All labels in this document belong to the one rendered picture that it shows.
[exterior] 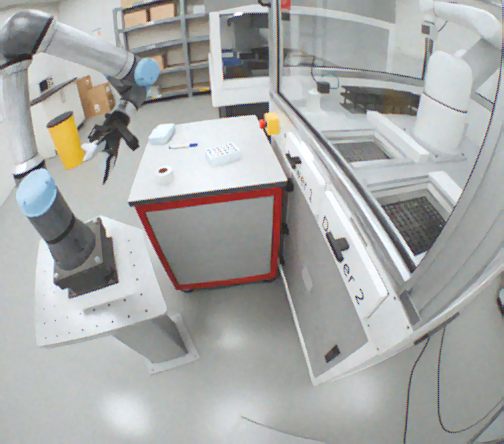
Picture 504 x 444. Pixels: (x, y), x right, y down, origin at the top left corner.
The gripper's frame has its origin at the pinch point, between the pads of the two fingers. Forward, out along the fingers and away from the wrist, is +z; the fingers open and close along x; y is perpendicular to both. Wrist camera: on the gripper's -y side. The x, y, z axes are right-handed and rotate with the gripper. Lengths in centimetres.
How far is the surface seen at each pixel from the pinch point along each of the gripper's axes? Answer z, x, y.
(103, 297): 30.4, -4.9, -12.6
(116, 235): 12.0, -16.0, -6.1
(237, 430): 86, -45, -66
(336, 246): 5, 15, -61
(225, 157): -30, -26, -31
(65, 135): -79, -154, 177
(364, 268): 9, 20, -65
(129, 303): 28.6, -3.3, -20.8
